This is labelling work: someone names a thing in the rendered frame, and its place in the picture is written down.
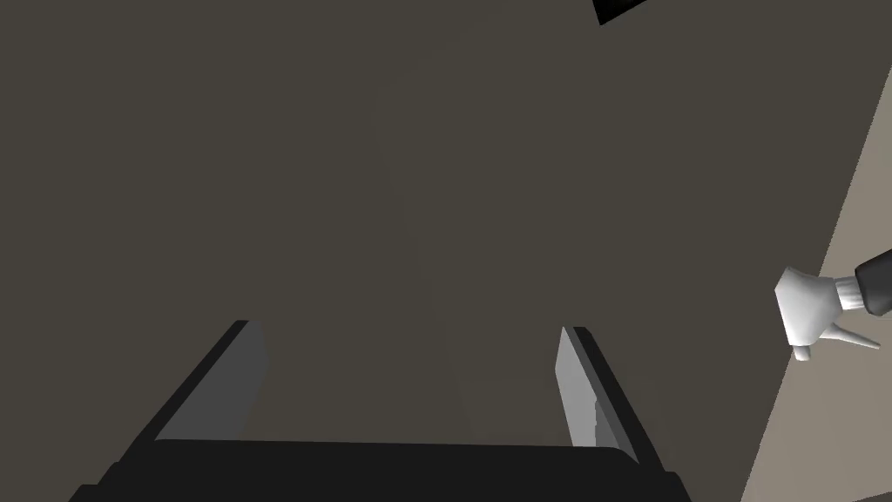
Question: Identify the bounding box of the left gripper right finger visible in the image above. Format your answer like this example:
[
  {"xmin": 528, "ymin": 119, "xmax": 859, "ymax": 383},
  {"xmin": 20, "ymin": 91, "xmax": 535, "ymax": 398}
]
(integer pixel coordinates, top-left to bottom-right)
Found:
[{"xmin": 554, "ymin": 324, "xmax": 667, "ymax": 475}]

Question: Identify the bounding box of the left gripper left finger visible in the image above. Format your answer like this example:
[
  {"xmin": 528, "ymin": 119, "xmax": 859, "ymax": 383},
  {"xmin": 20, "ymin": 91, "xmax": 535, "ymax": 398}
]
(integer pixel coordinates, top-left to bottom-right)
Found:
[{"xmin": 133, "ymin": 319, "xmax": 271, "ymax": 444}]

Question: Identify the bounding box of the black spray bottle white nozzle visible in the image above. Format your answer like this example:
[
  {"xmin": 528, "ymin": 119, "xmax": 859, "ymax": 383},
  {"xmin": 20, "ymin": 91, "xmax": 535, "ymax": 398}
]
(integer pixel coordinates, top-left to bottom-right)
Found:
[{"xmin": 774, "ymin": 248, "xmax": 892, "ymax": 363}]

